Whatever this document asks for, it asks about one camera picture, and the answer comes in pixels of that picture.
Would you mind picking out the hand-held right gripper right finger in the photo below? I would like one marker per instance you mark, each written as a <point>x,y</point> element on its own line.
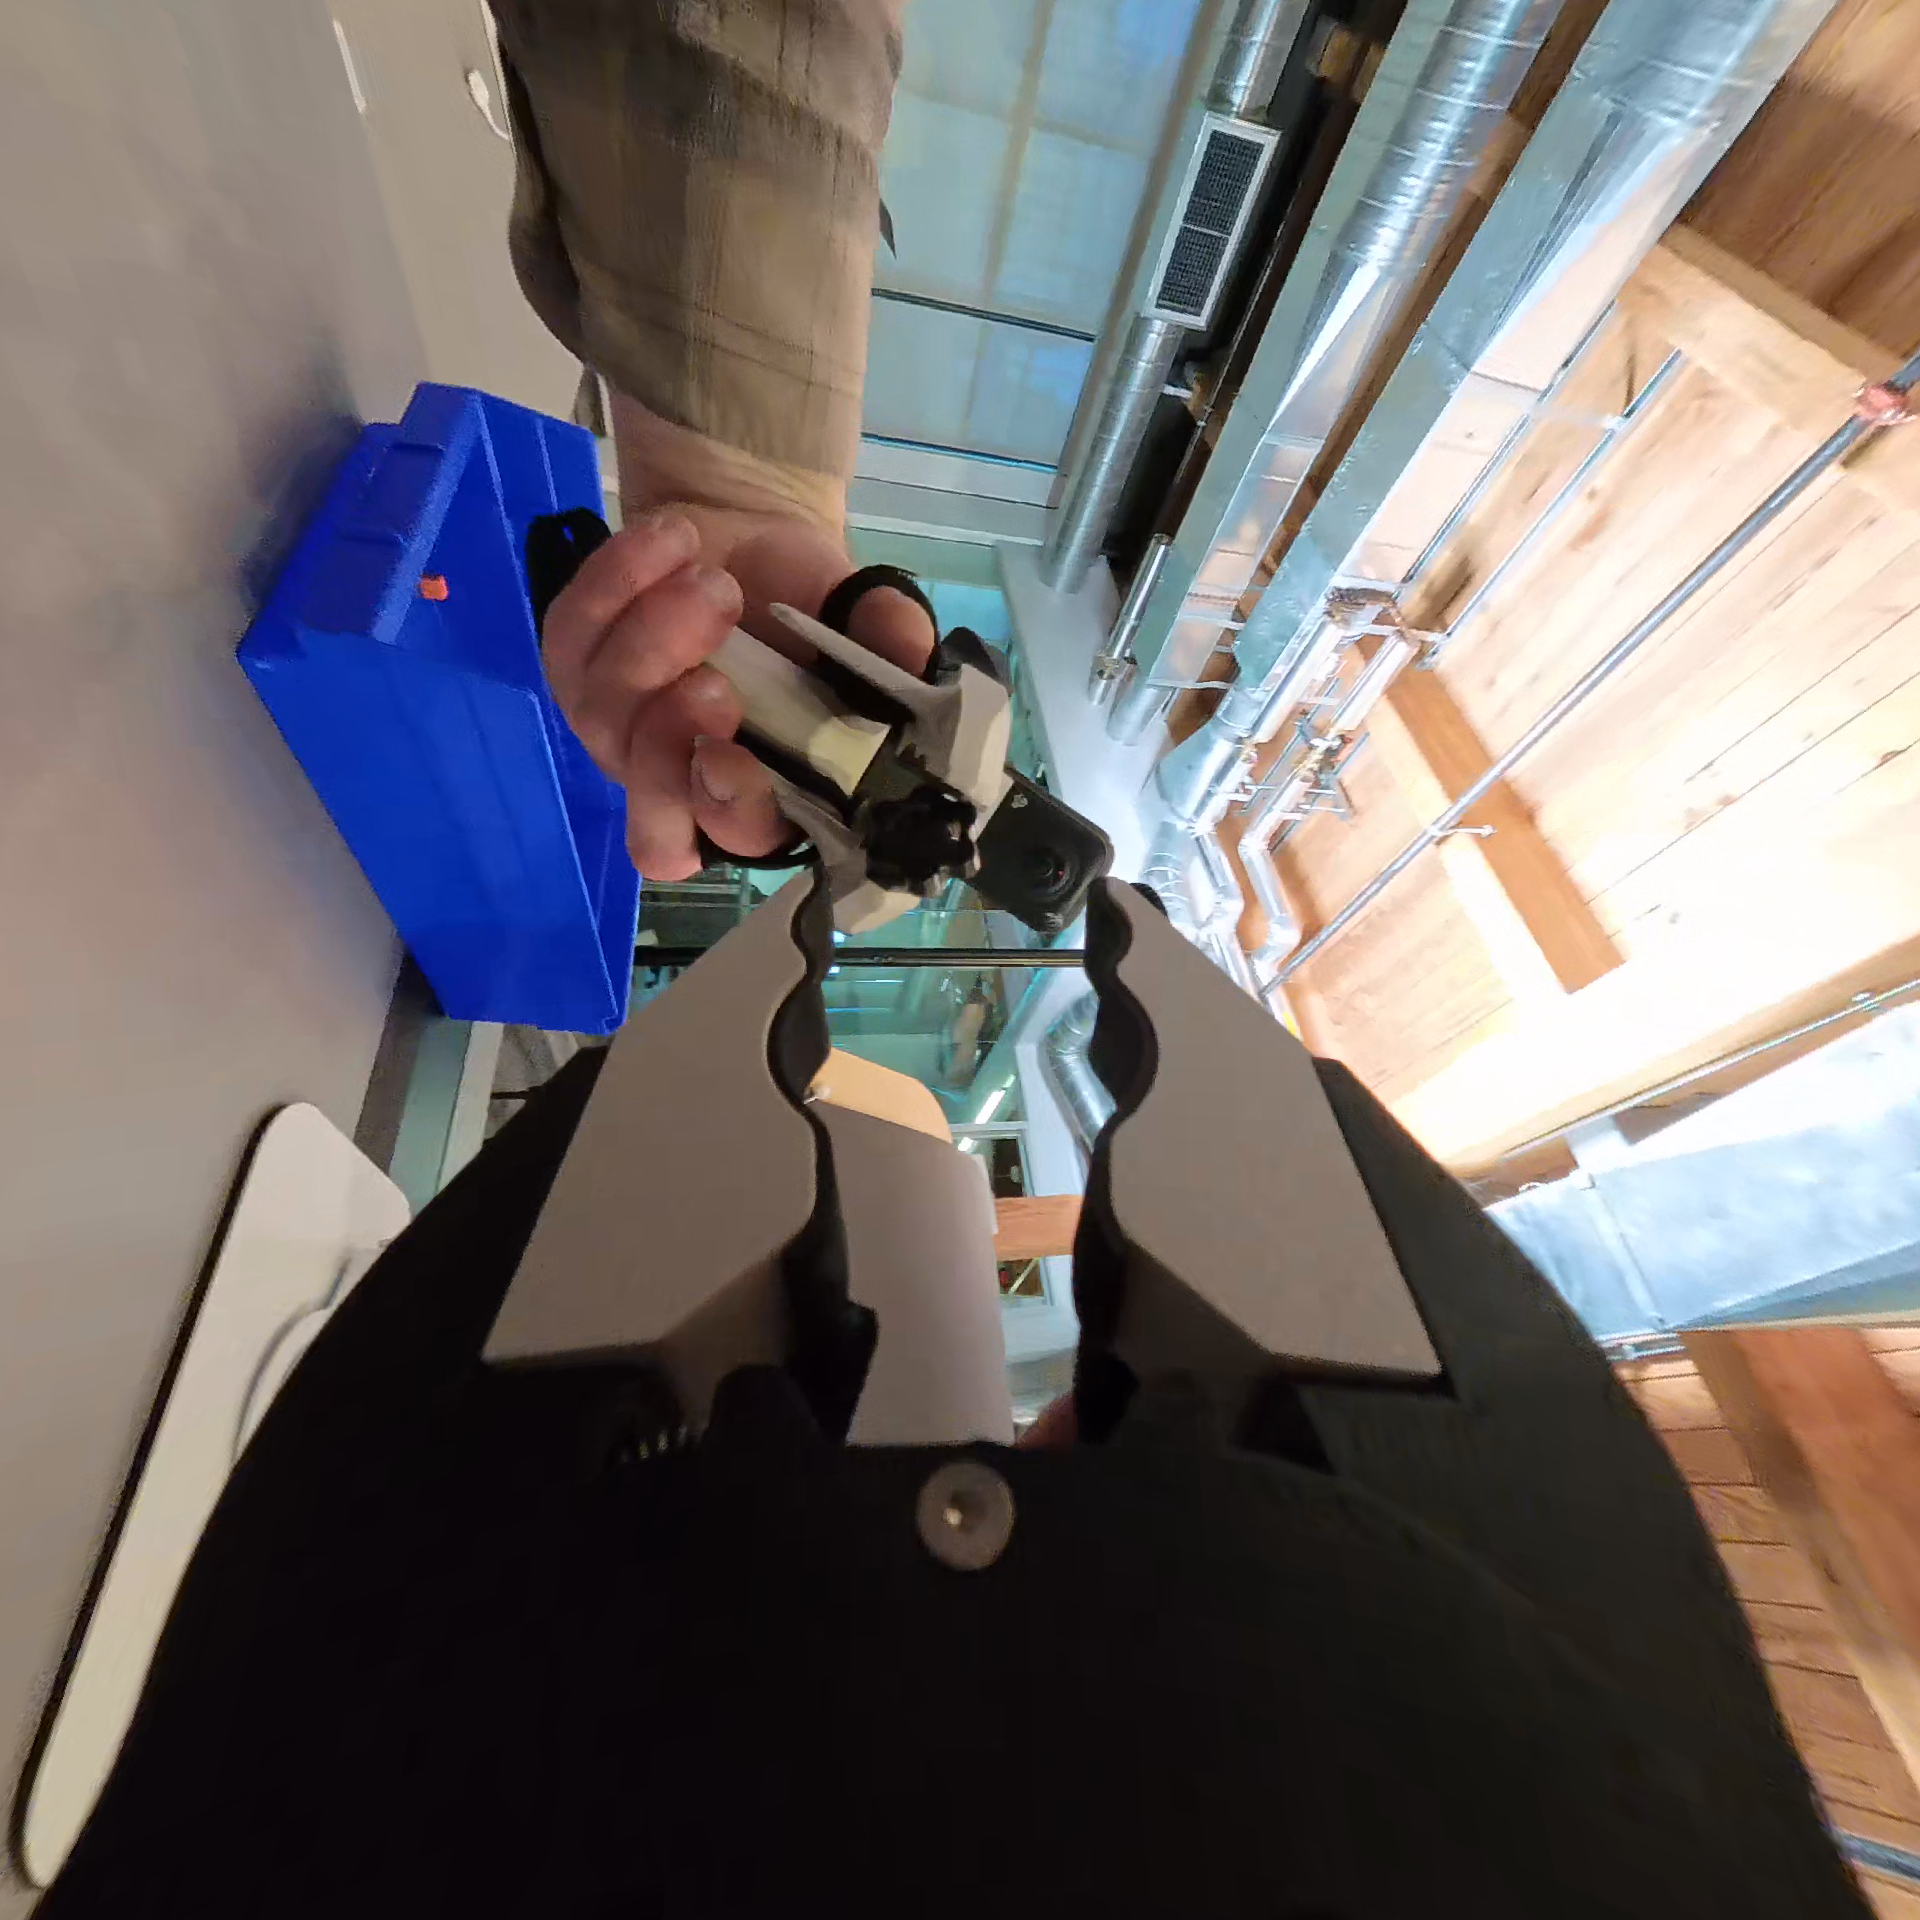
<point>1260,1201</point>

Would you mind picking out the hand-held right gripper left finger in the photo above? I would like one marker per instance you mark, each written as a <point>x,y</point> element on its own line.
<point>676,1185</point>

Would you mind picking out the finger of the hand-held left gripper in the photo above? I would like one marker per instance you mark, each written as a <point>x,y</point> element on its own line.
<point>862,902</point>
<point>967,735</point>

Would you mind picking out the small black spring part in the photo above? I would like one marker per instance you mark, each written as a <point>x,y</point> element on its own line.
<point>916,841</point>

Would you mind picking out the blue plastic bin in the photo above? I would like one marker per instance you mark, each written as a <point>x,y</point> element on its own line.
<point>451,781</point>

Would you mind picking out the person's left forearm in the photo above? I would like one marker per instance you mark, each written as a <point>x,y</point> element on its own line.
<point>704,225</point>

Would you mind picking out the person's left hand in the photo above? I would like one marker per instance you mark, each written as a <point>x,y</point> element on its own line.
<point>645,661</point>

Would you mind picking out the black pole stand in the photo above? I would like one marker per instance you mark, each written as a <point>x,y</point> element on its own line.
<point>902,956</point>

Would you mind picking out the white air vent grille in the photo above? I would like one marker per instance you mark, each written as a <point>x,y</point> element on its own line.
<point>1212,225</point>

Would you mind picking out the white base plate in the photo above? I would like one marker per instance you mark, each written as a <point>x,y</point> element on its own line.
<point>224,1426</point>

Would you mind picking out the silver ventilation duct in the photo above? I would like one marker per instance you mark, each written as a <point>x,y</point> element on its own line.
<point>1411,196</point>

